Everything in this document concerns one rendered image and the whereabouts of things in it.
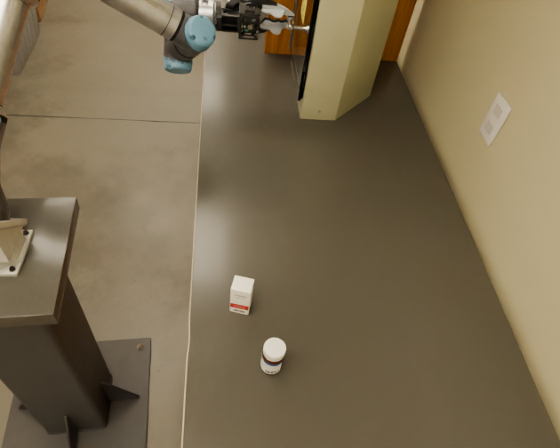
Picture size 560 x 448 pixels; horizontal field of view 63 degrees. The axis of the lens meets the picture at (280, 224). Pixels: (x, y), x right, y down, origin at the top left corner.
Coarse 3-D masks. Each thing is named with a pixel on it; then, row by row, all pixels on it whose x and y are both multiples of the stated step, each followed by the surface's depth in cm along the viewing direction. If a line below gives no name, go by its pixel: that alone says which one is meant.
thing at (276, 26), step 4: (264, 20) 127; (268, 20) 127; (272, 20) 128; (276, 20) 128; (280, 20) 128; (284, 20) 128; (260, 24) 127; (264, 24) 128; (268, 24) 128; (272, 24) 128; (276, 24) 128; (280, 24) 128; (284, 24) 128; (264, 28) 126; (268, 28) 126; (272, 28) 127; (276, 28) 127; (280, 28) 127; (272, 32) 126; (276, 32) 126; (280, 32) 126
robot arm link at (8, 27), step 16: (0, 0) 99; (16, 0) 101; (32, 0) 103; (0, 16) 99; (16, 16) 101; (0, 32) 99; (16, 32) 102; (0, 48) 100; (16, 48) 103; (0, 64) 100; (0, 80) 101; (0, 96) 102; (0, 112) 101; (0, 128) 102; (0, 144) 103
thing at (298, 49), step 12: (300, 0) 135; (312, 0) 117; (300, 12) 135; (312, 12) 117; (300, 24) 134; (312, 24) 119; (300, 36) 134; (300, 48) 133; (300, 60) 133; (300, 72) 132; (300, 84) 133; (300, 96) 136
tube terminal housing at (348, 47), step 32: (320, 0) 114; (352, 0) 114; (384, 0) 123; (320, 32) 120; (352, 32) 121; (384, 32) 134; (320, 64) 127; (352, 64) 130; (320, 96) 135; (352, 96) 142
